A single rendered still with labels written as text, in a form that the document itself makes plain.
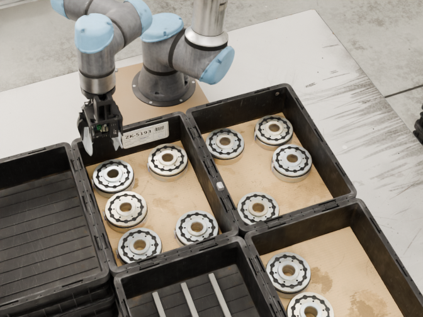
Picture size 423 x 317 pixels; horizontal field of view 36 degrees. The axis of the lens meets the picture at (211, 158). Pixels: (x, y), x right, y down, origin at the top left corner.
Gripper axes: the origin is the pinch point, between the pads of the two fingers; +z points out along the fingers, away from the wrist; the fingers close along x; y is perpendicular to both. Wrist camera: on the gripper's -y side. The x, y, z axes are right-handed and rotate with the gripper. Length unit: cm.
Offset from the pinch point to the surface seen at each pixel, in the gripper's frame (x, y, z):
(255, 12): 115, -152, 75
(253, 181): 36.2, 9.8, 14.1
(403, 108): 151, -66, 80
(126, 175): 5.7, -0.8, 12.4
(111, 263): -5.4, 26.6, 9.3
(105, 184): -0.1, 0.1, 13.0
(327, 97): 76, -22, 21
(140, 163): 10.7, -6.1, 14.7
